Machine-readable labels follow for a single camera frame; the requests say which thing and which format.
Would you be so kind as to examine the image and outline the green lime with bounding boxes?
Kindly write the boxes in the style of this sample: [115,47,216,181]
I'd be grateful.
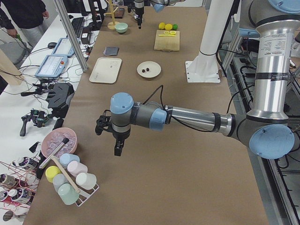
[172,24,178,30]

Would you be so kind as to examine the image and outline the white cup rack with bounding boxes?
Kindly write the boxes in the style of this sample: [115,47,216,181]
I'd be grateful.
[52,157,99,207]

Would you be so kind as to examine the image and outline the yellow lemon far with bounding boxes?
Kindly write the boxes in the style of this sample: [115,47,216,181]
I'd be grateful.
[158,22,165,30]

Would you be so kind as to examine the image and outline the wooden cutting board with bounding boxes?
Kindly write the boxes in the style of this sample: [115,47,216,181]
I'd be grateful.
[154,30,180,52]

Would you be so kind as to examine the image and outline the black handled metal tool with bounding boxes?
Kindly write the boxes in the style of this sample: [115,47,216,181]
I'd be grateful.
[38,138,69,170]

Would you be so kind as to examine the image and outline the yellow lemon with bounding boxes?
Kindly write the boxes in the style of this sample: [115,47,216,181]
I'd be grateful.
[164,23,173,30]
[158,22,165,30]

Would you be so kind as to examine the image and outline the grey plastic cup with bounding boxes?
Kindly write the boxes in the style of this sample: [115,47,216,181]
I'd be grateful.
[52,173,69,192]

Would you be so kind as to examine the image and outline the pink plastic cup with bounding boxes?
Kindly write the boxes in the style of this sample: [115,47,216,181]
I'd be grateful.
[67,161,88,177]

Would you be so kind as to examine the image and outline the blue plastic cup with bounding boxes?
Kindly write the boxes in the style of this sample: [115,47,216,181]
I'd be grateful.
[59,153,80,168]

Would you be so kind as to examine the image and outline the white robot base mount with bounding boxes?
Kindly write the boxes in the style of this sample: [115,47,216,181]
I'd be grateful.
[186,0,240,83]

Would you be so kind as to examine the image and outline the grey folded cloth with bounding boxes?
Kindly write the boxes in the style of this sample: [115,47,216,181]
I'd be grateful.
[103,46,119,56]

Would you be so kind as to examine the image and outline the mint plastic cup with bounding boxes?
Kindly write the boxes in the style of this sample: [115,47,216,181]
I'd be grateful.
[58,183,79,205]

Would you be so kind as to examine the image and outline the blue teach pendant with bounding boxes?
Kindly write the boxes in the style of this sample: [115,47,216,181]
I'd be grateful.
[35,54,68,78]
[52,37,75,58]

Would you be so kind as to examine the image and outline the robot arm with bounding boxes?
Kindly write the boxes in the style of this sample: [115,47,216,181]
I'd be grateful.
[95,0,300,159]
[133,0,183,29]

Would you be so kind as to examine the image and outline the white plastic cup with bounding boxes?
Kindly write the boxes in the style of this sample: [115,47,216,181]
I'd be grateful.
[75,172,97,190]

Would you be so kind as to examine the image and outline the pink bowl with ice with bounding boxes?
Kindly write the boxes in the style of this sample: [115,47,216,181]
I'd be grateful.
[41,127,77,158]

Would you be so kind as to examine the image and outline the person in black jacket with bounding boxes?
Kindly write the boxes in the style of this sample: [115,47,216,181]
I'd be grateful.
[0,0,49,47]

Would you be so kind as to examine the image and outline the yellow lemon near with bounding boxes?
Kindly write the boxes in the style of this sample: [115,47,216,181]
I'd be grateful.
[164,23,173,30]

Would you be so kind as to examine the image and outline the black handheld controller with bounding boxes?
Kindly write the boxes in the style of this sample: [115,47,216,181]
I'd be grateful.
[20,109,53,136]

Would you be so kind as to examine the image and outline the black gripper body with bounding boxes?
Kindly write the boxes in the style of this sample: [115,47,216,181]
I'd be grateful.
[134,1,144,19]
[95,109,130,142]

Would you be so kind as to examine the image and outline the yellow plastic cup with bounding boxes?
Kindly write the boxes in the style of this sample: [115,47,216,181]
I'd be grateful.
[45,165,62,183]

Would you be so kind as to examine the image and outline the beige round plate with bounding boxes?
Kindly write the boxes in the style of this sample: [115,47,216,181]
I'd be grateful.
[137,61,161,78]

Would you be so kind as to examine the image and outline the black keyboard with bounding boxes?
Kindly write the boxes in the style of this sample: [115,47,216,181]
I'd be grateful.
[71,17,84,38]

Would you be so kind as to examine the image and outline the white rabbit tray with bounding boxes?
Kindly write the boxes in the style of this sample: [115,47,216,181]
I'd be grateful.
[89,57,122,84]

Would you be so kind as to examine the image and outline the mint green bowl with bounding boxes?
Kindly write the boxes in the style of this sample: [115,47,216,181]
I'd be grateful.
[115,22,128,34]

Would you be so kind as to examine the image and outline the wooden cup stand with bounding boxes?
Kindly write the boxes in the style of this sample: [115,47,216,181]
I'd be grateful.
[104,0,120,30]

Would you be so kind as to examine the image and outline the yellow plastic knife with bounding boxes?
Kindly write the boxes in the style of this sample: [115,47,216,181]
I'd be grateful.
[158,34,176,37]

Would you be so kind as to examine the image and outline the aluminium frame post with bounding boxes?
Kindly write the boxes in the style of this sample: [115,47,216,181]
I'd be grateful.
[53,0,88,72]

